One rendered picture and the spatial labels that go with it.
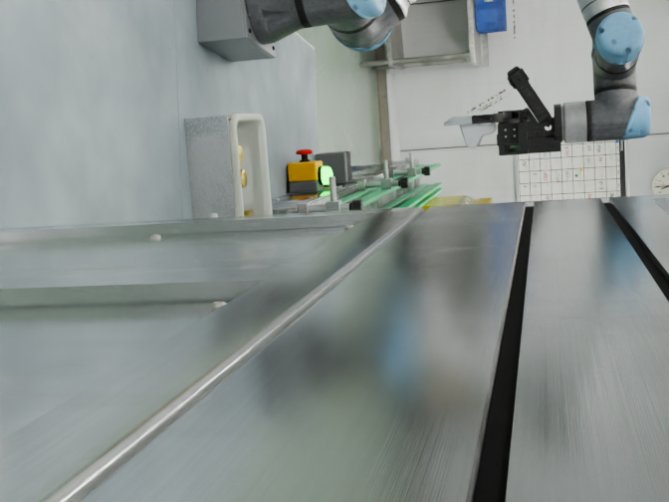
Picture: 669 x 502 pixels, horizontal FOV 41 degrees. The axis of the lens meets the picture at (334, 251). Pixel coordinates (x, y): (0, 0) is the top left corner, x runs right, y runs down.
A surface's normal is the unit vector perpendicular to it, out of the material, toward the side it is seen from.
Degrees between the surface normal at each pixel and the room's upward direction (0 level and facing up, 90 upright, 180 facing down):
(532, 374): 90
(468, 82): 90
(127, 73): 0
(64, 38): 0
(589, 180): 90
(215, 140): 90
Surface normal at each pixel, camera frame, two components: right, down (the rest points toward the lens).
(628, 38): -0.24, -0.11
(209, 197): -0.22, 0.15
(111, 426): -0.07, -0.99
